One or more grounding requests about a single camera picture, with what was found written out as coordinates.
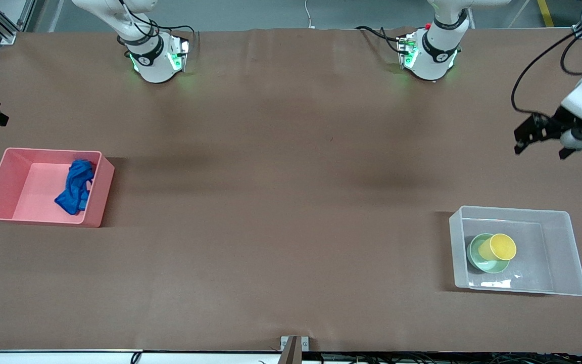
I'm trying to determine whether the blue cloth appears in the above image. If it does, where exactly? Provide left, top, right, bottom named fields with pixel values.
left=54, top=159, right=95, bottom=215

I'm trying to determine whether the yellow plastic cup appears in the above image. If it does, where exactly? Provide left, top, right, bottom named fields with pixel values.
left=478, top=233, right=517, bottom=261

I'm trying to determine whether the pale green bowl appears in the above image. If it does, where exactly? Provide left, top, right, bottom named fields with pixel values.
left=467, top=233, right=511, bottom=274

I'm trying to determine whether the clear plastic box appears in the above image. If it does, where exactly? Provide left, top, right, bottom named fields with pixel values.
left=449, top=205, right=582, bottom=297

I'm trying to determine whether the pink plastic bin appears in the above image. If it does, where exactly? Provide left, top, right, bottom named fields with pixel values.
left=0, top=148, right=115, bottom=228

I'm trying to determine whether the brown table cover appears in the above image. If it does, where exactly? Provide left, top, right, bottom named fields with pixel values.
left=0, top=28, right=582, bottom=353

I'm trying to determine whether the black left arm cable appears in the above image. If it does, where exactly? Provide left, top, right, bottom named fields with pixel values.
left=511, top=26, right=582, bottom=118

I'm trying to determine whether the black base cable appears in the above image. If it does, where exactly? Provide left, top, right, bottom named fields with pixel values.
left=157, top=24, right=200, bottom=54
left=355, top=25, right=405, bottom=55

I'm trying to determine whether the metal table edge bracket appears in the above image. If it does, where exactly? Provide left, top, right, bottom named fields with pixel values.
left=279, top=336, right=310, bottom=364

